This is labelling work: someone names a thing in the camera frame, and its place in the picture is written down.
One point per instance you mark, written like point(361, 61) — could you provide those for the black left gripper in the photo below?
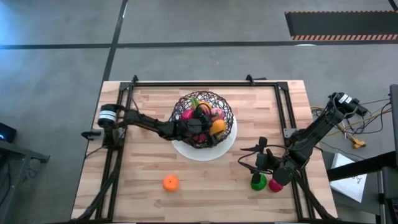
point(189, 128)

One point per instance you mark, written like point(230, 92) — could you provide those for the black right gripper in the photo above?
point(265, 161)

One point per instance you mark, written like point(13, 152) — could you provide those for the yellow mango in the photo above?
point(217, 127)

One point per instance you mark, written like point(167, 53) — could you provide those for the green bell pepper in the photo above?
point(259, 186)

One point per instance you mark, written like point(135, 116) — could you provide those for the small magenta fruit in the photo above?
point(275, 186)

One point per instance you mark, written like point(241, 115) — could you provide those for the orange fruit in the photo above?
point(170, 183)

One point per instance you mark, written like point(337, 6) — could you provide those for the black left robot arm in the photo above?
point(146, 121)

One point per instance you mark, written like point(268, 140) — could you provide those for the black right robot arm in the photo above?
point(317, 127)

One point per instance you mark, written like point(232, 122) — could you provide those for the pale pink peach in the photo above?
point(217, 112)

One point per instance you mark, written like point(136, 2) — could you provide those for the yellow red fruit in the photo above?
point(203, 107)

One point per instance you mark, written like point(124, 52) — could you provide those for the white round plate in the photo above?
point(202, 154)

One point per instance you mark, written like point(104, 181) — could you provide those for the magenta pink fruit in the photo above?
point(187, 114)

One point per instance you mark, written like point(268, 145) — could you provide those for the green vegetable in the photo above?
point(195, 102)

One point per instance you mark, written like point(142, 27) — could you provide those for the white paper sheet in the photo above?
point(348, 180)

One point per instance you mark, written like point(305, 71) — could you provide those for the black metal beam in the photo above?
point(357, 166)

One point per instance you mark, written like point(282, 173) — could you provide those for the yellow connector plug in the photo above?
point(358, 143)

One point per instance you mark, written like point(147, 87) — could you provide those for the black hazard-striped floor mat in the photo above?
point(342, 23)

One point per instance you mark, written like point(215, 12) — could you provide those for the black device with blue light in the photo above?
point(7, 132)

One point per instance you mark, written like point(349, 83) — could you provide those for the grey metal bracket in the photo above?
point(289, 132)

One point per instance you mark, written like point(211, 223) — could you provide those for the black aluminium table frame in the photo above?
point(202, 84)

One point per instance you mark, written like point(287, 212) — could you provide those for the black frame clamp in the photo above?
point(134, 78)
point(249, 77)

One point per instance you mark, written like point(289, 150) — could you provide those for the black table edge bracket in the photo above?
point(91, 134)

